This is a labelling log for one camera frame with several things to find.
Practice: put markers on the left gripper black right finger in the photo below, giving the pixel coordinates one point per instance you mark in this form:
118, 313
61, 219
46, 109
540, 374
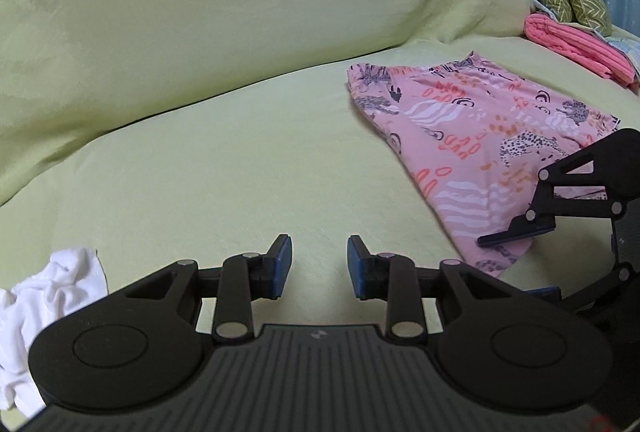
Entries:
505, 348

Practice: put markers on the coral pink folded cloth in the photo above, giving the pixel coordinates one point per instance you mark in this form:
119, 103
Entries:
616, 60

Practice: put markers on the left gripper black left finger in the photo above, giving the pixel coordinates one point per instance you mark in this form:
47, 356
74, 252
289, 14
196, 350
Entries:
145, 342

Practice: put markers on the white crumpled cloth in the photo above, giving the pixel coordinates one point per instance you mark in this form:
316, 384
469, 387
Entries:
73, 279

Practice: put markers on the pink patterned garment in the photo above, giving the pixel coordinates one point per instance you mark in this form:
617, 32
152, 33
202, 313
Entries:
474, 136

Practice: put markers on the light green sofa cover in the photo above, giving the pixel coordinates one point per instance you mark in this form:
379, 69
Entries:
219, 124

